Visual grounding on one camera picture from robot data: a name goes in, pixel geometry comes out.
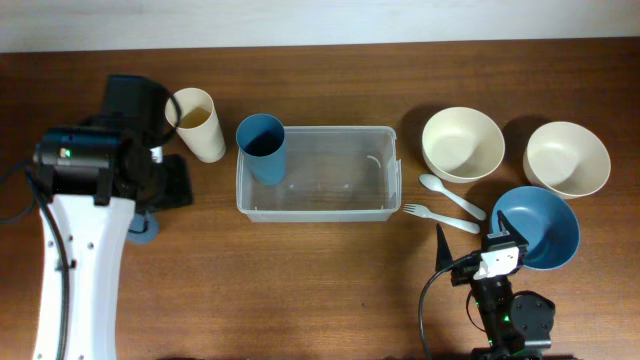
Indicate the blue bowl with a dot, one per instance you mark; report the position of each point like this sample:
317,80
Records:
545,220

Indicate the white plastic spoon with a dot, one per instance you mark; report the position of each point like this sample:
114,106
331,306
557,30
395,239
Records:
433,183

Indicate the cream cup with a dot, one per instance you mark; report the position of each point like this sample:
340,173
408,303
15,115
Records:
199,126

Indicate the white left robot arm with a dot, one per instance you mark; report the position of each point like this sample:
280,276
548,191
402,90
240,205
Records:
97,185

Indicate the blue cup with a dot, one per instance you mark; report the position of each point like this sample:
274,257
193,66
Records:
143,229
262,140

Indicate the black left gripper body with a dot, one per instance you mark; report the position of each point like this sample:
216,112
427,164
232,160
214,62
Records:
177,190

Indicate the cream bowl far right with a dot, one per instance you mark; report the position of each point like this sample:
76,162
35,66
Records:
566,159

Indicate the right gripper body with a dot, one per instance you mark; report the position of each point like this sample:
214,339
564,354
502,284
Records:
464,273

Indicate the white plastic fork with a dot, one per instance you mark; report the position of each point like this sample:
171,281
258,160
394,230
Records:
423,212

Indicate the clear plastic storage container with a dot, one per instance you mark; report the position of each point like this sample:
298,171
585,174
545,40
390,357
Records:
333,174

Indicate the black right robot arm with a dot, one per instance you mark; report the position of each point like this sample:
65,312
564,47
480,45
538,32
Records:
517,324

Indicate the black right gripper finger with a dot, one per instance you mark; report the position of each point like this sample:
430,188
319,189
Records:
506,226
443,256

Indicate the cream bowl near container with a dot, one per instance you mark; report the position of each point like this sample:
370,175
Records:
462,145

